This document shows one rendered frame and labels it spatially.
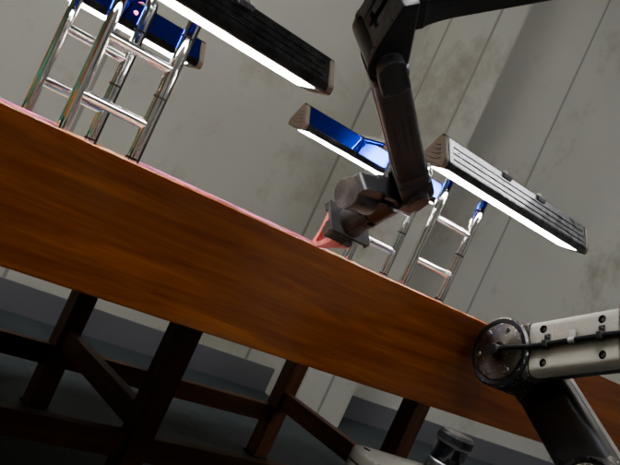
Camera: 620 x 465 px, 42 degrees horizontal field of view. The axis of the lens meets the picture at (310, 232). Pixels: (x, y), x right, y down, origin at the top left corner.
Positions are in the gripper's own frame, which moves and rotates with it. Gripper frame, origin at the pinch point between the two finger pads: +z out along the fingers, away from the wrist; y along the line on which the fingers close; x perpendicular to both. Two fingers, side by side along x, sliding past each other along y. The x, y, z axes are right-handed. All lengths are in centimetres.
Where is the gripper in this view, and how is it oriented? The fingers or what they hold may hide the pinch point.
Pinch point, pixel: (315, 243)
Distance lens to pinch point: 156.4
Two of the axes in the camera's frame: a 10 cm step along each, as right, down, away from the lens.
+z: -6.9, 4.1, 5.9
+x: 0.5, 8.5, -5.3
